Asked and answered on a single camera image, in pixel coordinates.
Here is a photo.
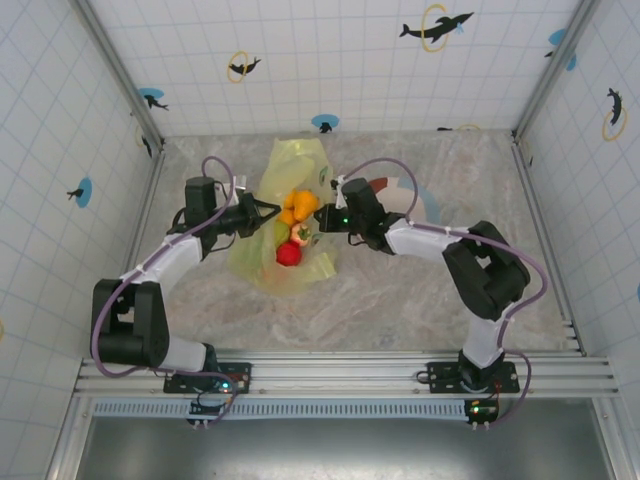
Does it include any orange toy pear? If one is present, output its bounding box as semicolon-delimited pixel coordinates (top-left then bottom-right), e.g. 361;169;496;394
292;189;320;221

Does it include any red toy fruit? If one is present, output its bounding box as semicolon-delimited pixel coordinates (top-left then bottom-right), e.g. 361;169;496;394
275;242;304;267

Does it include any yellow plastic bag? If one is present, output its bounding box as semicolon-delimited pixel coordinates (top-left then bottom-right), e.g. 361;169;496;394
227;137;339;299

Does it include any white patterned plate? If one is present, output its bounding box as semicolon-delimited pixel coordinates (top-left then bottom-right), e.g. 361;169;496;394
372;174;444;225

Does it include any small controller board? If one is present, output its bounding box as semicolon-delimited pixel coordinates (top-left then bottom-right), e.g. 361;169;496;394
187;397;237;429
464;398;500;427

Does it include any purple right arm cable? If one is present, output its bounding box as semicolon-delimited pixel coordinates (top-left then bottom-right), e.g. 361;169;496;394
332;157;550;430

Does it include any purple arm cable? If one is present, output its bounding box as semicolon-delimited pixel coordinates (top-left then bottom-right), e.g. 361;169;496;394
332;157;550;430
88;155;240;425

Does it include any aluminium frame post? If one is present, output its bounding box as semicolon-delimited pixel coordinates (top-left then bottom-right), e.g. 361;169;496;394
510;0;605;141
73;0;166;151

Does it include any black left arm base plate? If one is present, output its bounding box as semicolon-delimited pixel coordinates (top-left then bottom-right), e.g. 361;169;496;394
163;362;253;396

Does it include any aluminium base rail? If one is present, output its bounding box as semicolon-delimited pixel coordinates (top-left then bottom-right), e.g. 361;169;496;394
79;349;619;399

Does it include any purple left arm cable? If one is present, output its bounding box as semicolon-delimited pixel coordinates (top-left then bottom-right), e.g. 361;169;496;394
88;155;240;425

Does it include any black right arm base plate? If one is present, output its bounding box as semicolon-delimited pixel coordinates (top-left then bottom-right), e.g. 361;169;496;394
425;360;520;395

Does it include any white slotted cable duct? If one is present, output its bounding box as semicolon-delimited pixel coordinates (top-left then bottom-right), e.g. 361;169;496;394
92;398;474;419

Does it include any aluminium frame leg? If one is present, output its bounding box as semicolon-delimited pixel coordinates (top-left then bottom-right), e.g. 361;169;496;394
47;394;96;480
592;397;627;480

